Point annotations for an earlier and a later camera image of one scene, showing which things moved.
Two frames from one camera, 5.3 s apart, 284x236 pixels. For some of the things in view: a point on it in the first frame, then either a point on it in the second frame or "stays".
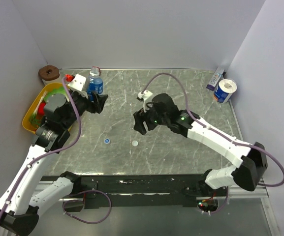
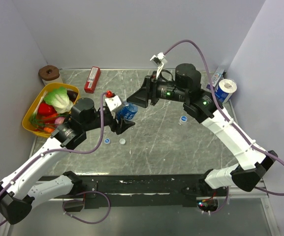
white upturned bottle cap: [135, 143] to [122, 141]
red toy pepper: [41, 108] stays
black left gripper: [97, 106] to [120, 127]
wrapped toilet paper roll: [224, 89] stays
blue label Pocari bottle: [95, 82] to [128, 112]
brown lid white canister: [49, 74] stays
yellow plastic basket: [26, 124] stays
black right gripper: [141, 116] to [140, 98]
